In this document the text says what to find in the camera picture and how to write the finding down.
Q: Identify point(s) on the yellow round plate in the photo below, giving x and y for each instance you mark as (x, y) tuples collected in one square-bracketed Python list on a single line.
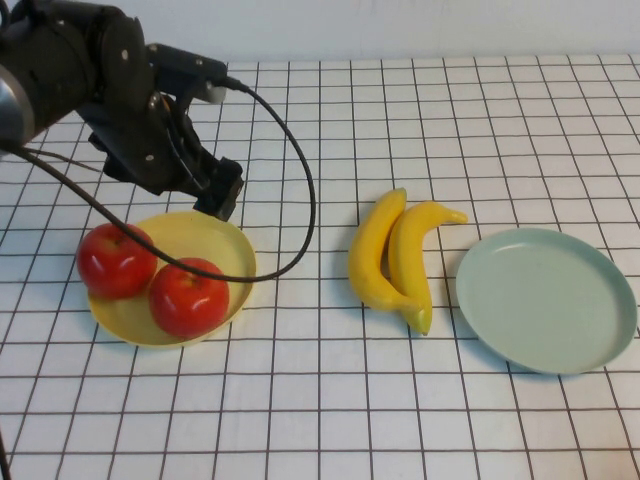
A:
[(200, 235)]

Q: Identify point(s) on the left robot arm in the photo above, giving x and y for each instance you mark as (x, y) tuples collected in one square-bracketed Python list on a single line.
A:
[(50, 65)]

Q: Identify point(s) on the white grid tablecloth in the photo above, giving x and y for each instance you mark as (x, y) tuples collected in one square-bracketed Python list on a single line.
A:
[(350, 400)]

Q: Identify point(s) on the red apple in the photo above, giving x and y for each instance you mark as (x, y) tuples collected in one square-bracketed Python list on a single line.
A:
[(187, 300), (115, 265)]

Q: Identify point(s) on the pale green round plate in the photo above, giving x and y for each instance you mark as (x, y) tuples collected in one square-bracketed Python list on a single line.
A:
[(545, 300)]

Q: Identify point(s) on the yellow banana with green tip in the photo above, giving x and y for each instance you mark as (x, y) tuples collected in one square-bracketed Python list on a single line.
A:
[(365, 260)]

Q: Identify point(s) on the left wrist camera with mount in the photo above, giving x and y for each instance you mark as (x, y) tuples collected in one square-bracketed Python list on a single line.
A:
[(190, 70)]

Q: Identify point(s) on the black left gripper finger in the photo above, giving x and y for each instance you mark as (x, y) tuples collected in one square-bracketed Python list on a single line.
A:
[(237, 187), (215, 192)]

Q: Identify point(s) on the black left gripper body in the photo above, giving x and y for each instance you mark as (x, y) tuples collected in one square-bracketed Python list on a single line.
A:
[(145, 145)]

